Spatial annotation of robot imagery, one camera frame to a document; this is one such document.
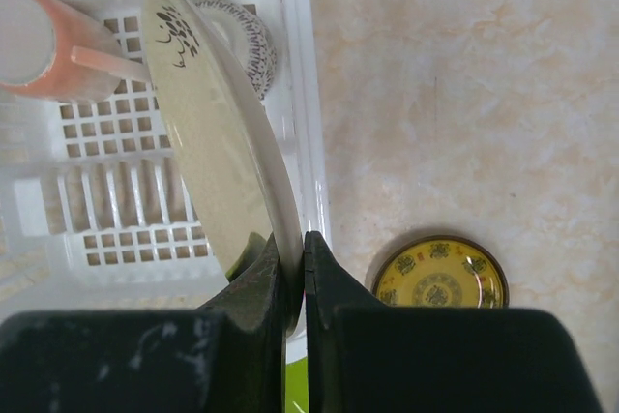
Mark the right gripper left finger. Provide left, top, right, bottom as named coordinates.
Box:
left=1, top=241, right=285, bottom=412

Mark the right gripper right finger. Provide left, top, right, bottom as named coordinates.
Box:
left=304, top=232, right=601, bottom=412

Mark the green plate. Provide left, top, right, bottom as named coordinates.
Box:
left=284, top=358, right=310, bottom=413

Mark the black and yellow plate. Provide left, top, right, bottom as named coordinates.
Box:
left=370, top=234, right=510, bottom=309

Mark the white plastic dish rack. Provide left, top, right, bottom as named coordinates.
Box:
left=1, top=0, right=330, bottom=316

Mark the cream plate with black marks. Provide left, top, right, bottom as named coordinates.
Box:
left=141, top=0, right=303, bottom=333

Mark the white patterned small bowl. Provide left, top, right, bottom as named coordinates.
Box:
left=195, top=0, right=278, bottom=100

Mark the pink ceramic mug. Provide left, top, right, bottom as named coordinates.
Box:
left=1, top=0, right=151, bottom=103

